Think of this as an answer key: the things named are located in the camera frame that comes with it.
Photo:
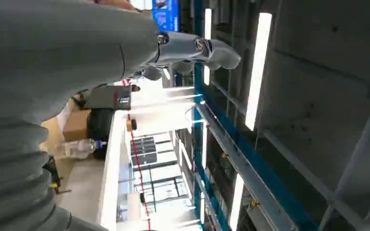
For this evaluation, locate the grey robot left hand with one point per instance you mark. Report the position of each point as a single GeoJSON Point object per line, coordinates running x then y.
{"type": "Point", "coordinates": [60, 54]}

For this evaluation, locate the dark grey monitor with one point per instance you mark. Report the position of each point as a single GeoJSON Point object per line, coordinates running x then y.
{"type": "Point", "coordinates": [106, 97]}

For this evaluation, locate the brown cardboard box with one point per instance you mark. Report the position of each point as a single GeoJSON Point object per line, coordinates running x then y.
{"type": "Point", "coordinates": [76, 126]}

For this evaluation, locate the black office chair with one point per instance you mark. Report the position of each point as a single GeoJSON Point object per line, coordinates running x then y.
{"type": "Point", "coordinates": [100, 127]}

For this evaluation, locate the clear plastic bottle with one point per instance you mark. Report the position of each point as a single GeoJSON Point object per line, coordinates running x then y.
{"type": "Point", "coordinates": [79, 148]}

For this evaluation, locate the black clamp with yellow tag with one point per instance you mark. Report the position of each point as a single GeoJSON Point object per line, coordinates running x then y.
{"type": "Point", "coordinates": [53, 175]}

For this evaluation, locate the white partition panel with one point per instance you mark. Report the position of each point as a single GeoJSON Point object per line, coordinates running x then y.
{"type": "Point", "coordinates": [111, 172]}

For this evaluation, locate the ribbed grey left arm sleeve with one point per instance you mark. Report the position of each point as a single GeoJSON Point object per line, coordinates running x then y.
{"type": "Point", "coordinates": [12, 178]}

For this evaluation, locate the red barrier tape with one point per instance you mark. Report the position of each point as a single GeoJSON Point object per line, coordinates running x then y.
{"type": "Point", "coordinates": [137, 165]}

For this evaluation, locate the narrow ceiling light strip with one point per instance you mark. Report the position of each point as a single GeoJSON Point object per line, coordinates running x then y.
{"type": "Point", "coordinates": [207, 28]}

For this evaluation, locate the long wide ceiling light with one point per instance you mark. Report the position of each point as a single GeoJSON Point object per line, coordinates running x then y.
{"type": "Point", "coordinates": [257, 73]}

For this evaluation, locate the blue steel ceiling beam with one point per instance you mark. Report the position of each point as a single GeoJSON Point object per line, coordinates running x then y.
{"type": "Point", "coordinates": [236, 150]}

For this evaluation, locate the short ceiling light strip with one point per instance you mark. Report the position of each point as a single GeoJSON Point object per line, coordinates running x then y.
{"type": "Point", "coordinates": [236, 204]}

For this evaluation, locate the small brown wall box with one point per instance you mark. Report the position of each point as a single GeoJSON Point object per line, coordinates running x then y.
{"type": "Point", "coordinates": [131, 125]}

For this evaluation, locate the blue wall banner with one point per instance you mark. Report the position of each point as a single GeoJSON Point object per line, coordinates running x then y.
{"type": "Point", "coordinates": [166, 14]}

